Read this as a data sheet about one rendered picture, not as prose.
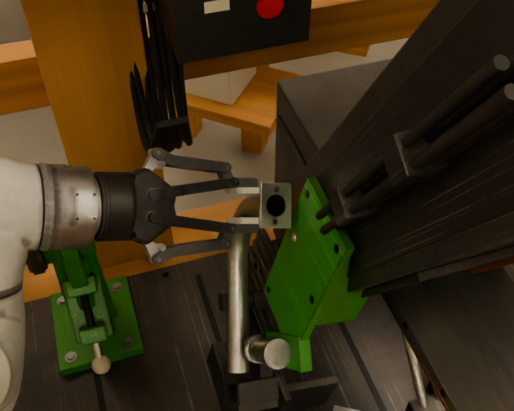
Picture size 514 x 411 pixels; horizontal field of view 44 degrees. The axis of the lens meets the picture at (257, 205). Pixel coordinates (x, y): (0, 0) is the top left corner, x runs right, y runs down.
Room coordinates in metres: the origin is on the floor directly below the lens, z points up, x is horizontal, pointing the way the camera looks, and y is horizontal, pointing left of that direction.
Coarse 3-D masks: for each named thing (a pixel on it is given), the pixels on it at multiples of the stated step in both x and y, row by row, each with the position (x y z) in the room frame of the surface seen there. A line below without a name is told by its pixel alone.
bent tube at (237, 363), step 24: (264, 192) 0.53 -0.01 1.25; (288, 192) 0.54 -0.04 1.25; (240, 216) 0.57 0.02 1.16; (264, 216) 0.51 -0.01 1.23; (288, 216) 0.52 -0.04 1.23; (240, 240) 0.57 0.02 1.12; (240, 264) 0.55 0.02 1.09; (240, 288) 0.52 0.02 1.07; (240, 312) 0.49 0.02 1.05; (240, 336) 0.47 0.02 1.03; (240, 360) 0.44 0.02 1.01
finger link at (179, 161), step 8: (152, 152) 0.53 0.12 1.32; (160, 152) 0.53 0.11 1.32; (168, 152) 0.53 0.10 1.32; (160, 160) 0.52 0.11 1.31; (168, 160) 0.52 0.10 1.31; (176, 160) 0.53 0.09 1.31; (184, 160) 0.53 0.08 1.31; (192, 160) 0.53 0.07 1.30; (200, 160) 0.54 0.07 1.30; (208, 160) 0.54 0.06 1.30; (184, 168) 0.54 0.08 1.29; (192, 168) 0.53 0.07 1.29; (200, 168) 0.53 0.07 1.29; (208, 168) 0.54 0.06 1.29; (216, 168) 0.54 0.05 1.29; (224, 168) 0.54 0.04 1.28
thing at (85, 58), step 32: (32, 0) 0.70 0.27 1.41; (64, 0) 0.72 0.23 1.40; (96, 0) 0.73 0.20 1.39; (128, 0) 0.74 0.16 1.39; (32, 32) 0.70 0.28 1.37; (64, 32) 0.71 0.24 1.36; (96, 32) 0.73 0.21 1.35; (128, 32) 0.74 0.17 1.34; (64, 64) 0.71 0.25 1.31; (96, 64) 0.72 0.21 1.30; (128, 64) 0.74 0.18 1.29; (64, 96) 0.71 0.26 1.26; (96, 96) 0.72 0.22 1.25; (128, 96) 0.73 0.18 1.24; (64, 128) 0.70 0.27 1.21; (96, 128) 0.72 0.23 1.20; (128, 128) 0.73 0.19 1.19; (96, 160) 0.71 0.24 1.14; (128, 160) 0.73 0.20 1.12; (128, 256) 0.72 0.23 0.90
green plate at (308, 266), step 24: (312, 192) 0.52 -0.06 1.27; (312, 216) 0.50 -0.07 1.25; (288, 240) 0.52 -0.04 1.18; (312, 240) 0.48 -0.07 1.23; (336, 240) 0.45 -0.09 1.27; (288, 264) 0.50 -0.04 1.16; (312, 264) 0.46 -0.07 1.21; (336, 264) 0.43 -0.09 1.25; (264, 288) 0.52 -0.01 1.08; (288, 288) 0.48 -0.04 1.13; (312, 288) 0.44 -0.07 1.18; (336, 288) 0.44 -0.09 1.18; (288, 312) 0.46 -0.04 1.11; (312, 312) 0.42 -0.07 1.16; (336, 312) 0.44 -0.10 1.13
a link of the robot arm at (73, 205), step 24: (48, 168) 0.46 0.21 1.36; (72, 168) 0.47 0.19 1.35; (48, 192) 0.43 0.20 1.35; (72, 192) 0.44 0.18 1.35; (96, 192) 0.45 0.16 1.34; (48, 216) 0.41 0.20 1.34; (72, 216) 0.42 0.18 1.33; (96, 216) 0.43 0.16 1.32; (48, 240) 0.41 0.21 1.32; (72, 240) 0.41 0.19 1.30
